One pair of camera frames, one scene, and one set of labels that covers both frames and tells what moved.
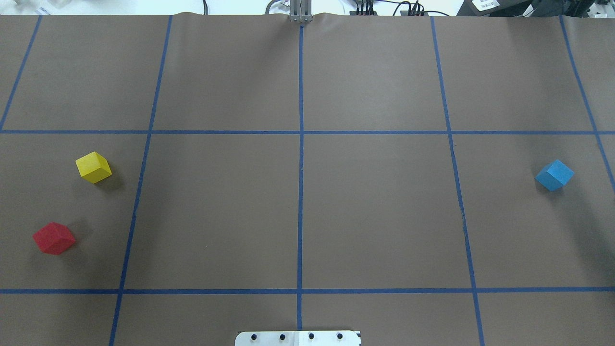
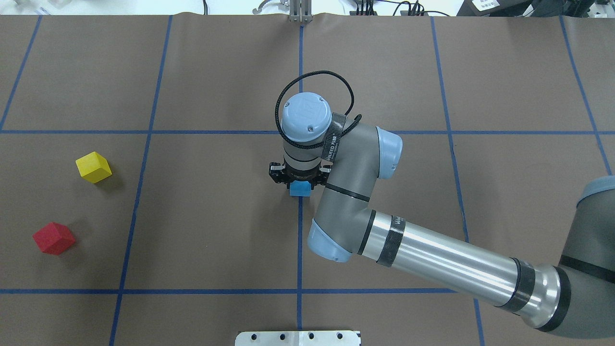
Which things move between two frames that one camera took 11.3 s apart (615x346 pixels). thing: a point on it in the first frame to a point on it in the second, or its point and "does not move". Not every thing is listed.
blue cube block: (554, 175) to (300, 188)
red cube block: (54, 238) does not move
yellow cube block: (93, 167) does not move
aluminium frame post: (301, 11) does not move
